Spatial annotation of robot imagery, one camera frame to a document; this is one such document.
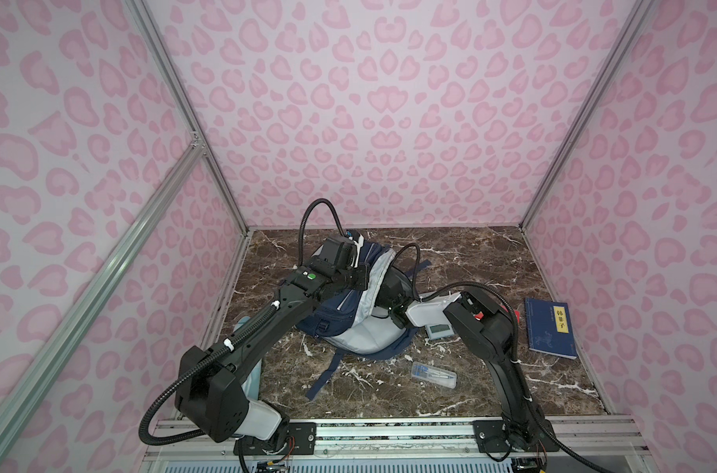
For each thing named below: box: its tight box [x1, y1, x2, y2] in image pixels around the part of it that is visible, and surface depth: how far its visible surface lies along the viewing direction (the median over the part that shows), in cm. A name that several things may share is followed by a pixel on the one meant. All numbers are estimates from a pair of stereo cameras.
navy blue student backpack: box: [296, 241, 434, 402], surface depth 84 cm
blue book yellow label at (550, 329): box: [523, 297, 579, 360], surface depth 92 cm
